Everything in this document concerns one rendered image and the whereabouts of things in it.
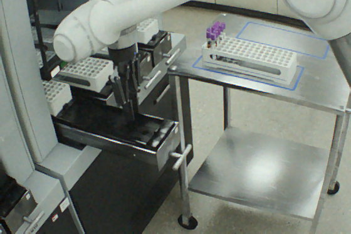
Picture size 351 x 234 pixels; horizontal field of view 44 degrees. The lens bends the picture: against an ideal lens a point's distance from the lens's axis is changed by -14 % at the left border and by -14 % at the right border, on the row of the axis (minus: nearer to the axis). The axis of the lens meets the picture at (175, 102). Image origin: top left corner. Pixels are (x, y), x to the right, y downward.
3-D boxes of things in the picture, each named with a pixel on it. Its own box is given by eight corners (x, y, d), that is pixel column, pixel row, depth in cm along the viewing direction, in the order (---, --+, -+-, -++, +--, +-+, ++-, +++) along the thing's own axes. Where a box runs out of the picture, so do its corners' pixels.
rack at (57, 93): (-2, 100, 151) (-6, 85, 147) (14, 85, 158) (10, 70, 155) (56, 119, 140) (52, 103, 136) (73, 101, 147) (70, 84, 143)
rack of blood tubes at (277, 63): (201, 64, 154) (200, 47, 151) (214, 49, 161) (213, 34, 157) (288, 85, 142) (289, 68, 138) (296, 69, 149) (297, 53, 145)
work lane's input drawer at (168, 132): (-6, 116, 155) (-13, 96, 150) (15, 95, 165) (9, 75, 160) (173, 177, 127) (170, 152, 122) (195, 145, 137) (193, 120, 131)
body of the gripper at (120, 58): (117, 33, 128) (121, 62, 134) (100, 48, 122) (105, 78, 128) (141, 36, 125) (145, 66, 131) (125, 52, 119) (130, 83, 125)
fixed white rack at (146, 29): (80, 37, 181) (78, 24, 177) (94, 26, 188) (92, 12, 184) (146, 47, 169) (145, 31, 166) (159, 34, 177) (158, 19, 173)
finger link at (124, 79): (129, 63, 126) (126, 66, 125) (131, 101, 131) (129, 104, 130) (116, 61, 128) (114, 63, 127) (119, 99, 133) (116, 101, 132)
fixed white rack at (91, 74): (34, 79, 159) (31, 65, 156) (49, 64, 166) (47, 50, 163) (99, 95, 148) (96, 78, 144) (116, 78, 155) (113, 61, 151)
